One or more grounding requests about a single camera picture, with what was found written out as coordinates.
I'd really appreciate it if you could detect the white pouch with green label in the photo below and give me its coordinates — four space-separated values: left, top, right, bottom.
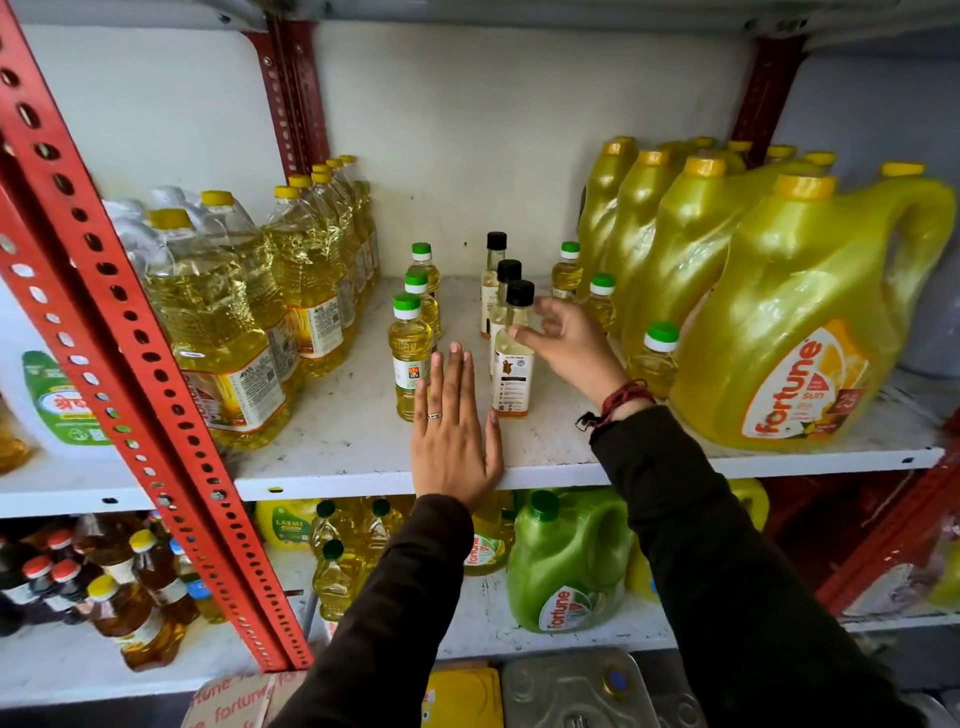
0 281 115 460

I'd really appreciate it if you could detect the silver metal tin can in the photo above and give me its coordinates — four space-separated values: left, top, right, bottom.
500 648 663 728

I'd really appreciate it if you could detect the medium green-capped oil bottle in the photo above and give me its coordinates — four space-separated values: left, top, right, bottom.
363 496 407 560
310 499 355 555
312 539 363 624

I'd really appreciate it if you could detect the grey top shelf board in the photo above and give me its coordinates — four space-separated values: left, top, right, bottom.
11 0 960 48

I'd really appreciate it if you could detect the yellow bottle with red label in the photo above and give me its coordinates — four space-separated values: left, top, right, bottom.
462 491 518 578

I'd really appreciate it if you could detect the group of dark oil bottles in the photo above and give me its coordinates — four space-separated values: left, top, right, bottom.
0 511 228 674

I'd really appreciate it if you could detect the small black-capped oil bottle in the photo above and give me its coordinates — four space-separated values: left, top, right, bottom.
488 259 524 340
479 231 509 339
491 279 537 419

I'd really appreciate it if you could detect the yellow jug with green label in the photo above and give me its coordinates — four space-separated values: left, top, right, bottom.
254 498 322 553

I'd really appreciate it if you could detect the group of yellow oil jugs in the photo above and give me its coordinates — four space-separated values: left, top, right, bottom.
576 135 959 453

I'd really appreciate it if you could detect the small green-capped oil bottle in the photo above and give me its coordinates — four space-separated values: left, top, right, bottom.
582 273 618 333
551 240 584 302
627 321 681 400
387 292 435 423
409 241 442 297
404 270 443 343

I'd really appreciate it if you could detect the yellow tin can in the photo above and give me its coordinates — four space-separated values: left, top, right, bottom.
420 663 506 728

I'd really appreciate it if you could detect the red perforated shelf post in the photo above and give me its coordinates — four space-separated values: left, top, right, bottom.
0 183 290 674
0 0 314 671
729 33 808 165
815 442 960 618
246 18 332 180

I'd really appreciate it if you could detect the person's left forearm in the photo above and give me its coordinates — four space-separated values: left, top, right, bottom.
270 493 476 728

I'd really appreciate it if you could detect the person's right hand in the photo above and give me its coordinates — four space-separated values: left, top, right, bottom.
508 296 637 411

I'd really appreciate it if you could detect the row of yellow-capped clear bottles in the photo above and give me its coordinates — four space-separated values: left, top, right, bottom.
102 154 381 453

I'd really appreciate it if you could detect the white shelf board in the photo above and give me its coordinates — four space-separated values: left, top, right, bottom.
223 276 948 504
0 551 318 711
306 566 960 663
0 442 153 520

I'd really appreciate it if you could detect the person's left hand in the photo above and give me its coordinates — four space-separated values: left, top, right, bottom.
411 341 505 516

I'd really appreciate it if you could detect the person's right forearm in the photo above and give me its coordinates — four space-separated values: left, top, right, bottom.
590 405 933 728

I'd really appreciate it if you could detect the green oil jug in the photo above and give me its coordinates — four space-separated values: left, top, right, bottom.
506 489 636 636

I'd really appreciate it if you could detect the red thread bracelet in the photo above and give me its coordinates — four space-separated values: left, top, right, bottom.
575 380 658 433

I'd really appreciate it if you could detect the cardboard box with red print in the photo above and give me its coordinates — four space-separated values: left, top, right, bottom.
180 669 310 728

